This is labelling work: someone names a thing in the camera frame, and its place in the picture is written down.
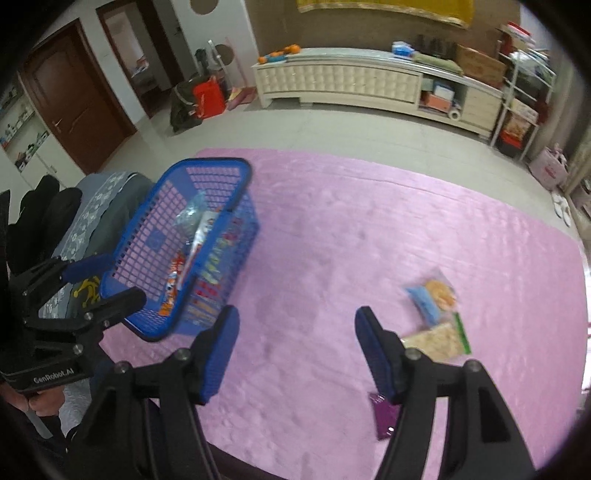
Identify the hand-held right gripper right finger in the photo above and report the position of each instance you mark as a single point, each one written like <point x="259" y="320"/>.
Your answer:
<point x="376" y="355"/>

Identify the red bag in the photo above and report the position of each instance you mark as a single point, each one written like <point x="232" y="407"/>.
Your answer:
<point x="207" y="97"/>

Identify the pink flat box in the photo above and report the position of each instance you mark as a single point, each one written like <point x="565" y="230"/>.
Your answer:
<point x="240" y="98"/>

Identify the orange box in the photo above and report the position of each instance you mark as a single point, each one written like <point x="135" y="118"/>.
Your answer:
<point x="437" y="100"/>

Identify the orange fruit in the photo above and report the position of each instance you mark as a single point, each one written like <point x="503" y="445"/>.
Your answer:
<point x="292" y="49"/>
<point x="263" y="59"/>

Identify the blue tissue box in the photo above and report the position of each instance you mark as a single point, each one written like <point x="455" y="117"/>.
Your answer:
<point x="401" y="48"/>

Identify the pink quilted blanket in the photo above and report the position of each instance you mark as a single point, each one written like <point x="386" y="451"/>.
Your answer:
<point x="346" y="230"/>

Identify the blue plastic mesh basket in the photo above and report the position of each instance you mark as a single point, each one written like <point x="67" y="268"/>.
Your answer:
<point x="152" y="240"/>

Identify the black jacket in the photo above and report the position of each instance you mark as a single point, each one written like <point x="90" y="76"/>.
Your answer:
<point x="41" y="217"/>

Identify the black bag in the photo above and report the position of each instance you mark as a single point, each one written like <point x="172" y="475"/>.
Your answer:
<point x="182" y="110"/>

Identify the brown door frame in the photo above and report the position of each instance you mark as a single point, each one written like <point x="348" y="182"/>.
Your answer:
<point x="104" y="46"/>

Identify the grey patterned cloth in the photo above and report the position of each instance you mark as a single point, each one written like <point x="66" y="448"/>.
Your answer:
<point x="101" y="207"/>

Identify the brown wooden door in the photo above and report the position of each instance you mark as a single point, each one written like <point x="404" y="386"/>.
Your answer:
<point x="74" y="101"/>

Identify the red snack packet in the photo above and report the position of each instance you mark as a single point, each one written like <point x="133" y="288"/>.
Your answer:
<point x="173" y="281"/>

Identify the person's left hand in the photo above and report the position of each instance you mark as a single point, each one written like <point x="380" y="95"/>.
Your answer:
<point x="44" y="404"/>

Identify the white metal storage rack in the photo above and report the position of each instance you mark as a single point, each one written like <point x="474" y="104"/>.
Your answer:
<point x="502" y="99"/>

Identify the green cushion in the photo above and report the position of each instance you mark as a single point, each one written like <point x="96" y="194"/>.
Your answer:
<point x="438" y="63"/>

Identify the cardboard box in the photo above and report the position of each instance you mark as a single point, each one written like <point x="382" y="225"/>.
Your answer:
<point x="480" y="64"/>

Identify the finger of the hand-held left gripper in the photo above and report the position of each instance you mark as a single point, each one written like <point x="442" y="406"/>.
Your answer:
<point x="117" y="304"/>
<point x="90" y="267"/>

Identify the white paper roll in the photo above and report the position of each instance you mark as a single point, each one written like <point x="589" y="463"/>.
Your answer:
<point x="455" y="114"/>

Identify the white slipper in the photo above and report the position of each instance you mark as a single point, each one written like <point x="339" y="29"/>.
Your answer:
<point x="558" y="203"/>
<point x="566" y="218"/>

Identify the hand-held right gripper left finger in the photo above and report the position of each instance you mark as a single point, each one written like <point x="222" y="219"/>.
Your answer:
<point x="217" y="355"/>

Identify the blue cracker packet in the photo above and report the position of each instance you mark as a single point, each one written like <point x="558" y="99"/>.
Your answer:
<point x="438" y="295"/>

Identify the purple snack packet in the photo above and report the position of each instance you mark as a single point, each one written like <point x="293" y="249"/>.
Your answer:
<point x="383" y="417"/>

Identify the pink tote bag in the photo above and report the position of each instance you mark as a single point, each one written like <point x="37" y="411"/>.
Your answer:
<point x="547" y="168"/>

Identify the white tufted TV cabinet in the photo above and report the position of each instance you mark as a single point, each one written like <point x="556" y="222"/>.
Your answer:
<point x="346" y="81"/>

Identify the white shelf with small items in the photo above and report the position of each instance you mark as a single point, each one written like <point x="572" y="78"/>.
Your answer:
<point x="21" y="129"/>

